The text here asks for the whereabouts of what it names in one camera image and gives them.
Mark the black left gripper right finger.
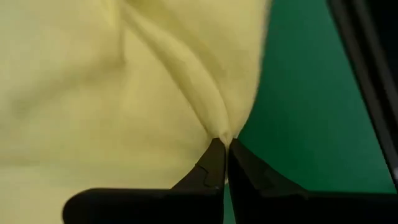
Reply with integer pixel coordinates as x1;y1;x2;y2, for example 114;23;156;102
227;138;398;224

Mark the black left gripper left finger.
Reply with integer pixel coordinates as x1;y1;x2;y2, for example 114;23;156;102
62;138;226;224

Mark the yellow garment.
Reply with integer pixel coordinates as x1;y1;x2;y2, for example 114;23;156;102
0;0;272;224

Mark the black aluminium table frame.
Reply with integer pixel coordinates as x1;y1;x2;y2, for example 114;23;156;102
325;0;398;189

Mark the green table mat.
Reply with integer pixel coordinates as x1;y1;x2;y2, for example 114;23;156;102
223;0;396;224

